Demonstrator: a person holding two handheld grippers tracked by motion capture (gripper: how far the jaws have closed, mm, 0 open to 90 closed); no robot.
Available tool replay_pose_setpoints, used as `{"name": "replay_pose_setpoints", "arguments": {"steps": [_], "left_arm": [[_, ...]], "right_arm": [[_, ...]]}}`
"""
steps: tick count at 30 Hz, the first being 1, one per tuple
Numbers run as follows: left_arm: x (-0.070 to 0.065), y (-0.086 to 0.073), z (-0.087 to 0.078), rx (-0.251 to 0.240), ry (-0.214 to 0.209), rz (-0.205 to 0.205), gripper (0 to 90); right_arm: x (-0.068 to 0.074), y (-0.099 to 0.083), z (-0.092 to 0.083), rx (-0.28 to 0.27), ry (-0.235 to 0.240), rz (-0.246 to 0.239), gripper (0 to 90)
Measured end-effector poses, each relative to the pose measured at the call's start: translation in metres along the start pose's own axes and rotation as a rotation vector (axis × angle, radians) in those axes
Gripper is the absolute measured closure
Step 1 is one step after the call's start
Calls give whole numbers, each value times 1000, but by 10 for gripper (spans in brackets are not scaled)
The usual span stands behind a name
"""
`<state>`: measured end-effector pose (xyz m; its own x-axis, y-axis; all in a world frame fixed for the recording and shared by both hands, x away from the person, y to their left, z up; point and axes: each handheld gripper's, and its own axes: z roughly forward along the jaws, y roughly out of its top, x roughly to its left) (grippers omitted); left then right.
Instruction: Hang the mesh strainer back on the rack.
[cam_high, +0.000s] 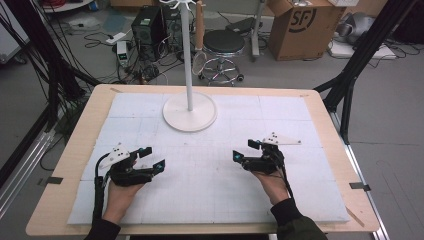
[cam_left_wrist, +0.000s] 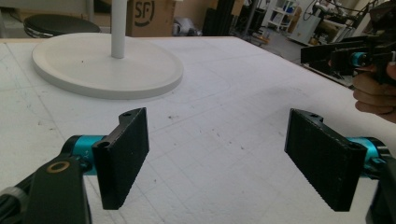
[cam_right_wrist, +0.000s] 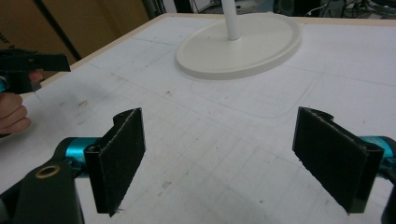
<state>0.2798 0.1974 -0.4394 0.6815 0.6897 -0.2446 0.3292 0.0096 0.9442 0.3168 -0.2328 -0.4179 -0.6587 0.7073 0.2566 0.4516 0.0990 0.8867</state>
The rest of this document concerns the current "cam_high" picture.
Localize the grey bag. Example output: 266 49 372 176
335 12 377 45

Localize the black tape piece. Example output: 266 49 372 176
36 176 64 187
348 181 372 192

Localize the grey metal post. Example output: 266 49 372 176
250 0 268 62

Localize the light wooden table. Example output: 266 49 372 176
25 83 381 237

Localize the white hook stand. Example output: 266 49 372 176
159 0 219 133

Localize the black tripod stand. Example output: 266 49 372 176
313 0 420 146

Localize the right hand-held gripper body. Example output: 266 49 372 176
241 131 303 175

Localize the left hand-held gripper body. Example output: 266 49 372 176
98 142 155 187

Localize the cardboard box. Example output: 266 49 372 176
267 0 347 62

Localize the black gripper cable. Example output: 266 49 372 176
92 152 112 223
279 165 297 202

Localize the black round stool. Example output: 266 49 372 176
198 29 246 87

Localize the white device with green display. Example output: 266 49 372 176
115 40 130 68

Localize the person's right hand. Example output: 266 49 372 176
252 169 291 206

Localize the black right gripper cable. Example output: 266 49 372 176
279 165 297 202

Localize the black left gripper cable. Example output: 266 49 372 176
92 152 112 223

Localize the black stand with cables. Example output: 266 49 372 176
0 0 102 134

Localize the black computer tower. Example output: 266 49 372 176
130 5 168 63

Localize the white power strip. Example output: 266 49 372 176
105 31 127 46

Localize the aluminium rail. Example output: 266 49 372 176
0 129 57 219
329 111 392 240

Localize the white gridded foam mat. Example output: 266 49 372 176
67 92 351 225

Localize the white flat board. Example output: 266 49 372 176
327 39 398 61

